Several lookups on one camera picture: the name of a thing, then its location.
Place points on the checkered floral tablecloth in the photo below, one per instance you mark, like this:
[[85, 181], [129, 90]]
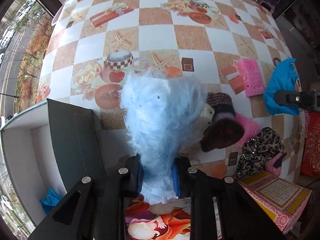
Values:
[[97, 42]]

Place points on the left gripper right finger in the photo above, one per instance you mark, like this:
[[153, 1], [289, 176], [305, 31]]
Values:
[[220, 208]]

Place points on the dark green storage box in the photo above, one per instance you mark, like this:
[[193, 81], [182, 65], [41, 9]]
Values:
[[52, 145]]

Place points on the small blue cloth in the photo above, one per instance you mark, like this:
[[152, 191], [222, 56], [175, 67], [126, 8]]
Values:
[[51, 200]]

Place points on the leopard print scrunchie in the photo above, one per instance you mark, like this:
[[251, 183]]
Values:
[[257, 152]]

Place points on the light blue fluffy cloth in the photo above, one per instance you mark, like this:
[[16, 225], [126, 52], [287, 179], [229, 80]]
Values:
[[161, 116]]

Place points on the pink patterned box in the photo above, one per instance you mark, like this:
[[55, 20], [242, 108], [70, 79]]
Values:
[[281, 200]]

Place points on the red patterned cushion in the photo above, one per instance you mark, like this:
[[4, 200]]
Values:
[[311, 155]]

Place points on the large blue cloth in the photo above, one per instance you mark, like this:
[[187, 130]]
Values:
[[284, 77]]

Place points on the brown pink knit sock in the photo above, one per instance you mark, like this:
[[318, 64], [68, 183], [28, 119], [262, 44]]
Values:
[[224, 130]]

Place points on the pink sponge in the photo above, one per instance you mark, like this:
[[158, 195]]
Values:
[[251, 76]]

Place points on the pink plastic stool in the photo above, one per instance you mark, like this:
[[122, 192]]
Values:
[[268, 5]]

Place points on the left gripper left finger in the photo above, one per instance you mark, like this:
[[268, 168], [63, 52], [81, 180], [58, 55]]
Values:
[[94, 208]]

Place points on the flat pink cloth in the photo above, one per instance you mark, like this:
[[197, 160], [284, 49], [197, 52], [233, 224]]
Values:
[[251, 128]]

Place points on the pink black fuzzy sock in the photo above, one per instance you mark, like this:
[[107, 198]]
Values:
[[273, 166]]

